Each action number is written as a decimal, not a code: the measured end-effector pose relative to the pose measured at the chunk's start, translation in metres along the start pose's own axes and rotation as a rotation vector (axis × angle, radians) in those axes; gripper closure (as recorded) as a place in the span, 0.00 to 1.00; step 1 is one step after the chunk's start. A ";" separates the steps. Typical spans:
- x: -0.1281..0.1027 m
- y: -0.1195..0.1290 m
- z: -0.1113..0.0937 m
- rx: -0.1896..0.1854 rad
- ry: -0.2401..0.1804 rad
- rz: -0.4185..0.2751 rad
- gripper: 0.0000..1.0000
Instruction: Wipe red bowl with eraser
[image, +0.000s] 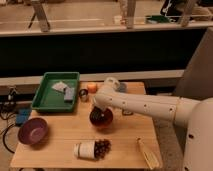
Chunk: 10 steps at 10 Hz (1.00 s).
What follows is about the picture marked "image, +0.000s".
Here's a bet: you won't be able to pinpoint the white cloth piece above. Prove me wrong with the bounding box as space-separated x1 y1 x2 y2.
52 81 68 92

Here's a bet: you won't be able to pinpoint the orange round fruit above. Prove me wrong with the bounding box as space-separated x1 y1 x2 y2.
87 82 97 93

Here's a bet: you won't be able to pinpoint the blue box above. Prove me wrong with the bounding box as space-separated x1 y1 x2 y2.
15 108 31 126

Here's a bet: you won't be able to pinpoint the white cup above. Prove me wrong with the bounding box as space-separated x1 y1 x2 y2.
73 141 95 159

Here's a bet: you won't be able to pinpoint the purple bowl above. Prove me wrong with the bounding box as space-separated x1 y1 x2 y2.
18 118 48 145

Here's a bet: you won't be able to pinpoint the dark grape bunch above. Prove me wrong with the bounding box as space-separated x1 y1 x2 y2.
94 139 111 159

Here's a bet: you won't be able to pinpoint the green plastic tray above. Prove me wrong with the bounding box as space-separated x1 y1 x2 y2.
32 72 80 113

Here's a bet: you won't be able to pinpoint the black cables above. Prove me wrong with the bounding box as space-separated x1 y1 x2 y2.
0 99 19 154

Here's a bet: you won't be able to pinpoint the yellow corn cob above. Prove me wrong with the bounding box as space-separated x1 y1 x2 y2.
137 138 160 170

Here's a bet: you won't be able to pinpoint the grey sponge block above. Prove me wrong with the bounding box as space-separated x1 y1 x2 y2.
64 87 74 102

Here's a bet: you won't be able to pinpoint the red bowl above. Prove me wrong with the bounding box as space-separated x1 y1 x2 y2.
89 107 113 129

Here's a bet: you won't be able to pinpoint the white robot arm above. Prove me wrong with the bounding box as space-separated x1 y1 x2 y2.
93 77 213 171

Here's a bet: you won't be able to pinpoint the grey object behind arm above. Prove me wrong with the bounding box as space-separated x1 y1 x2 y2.
118 82 127 93

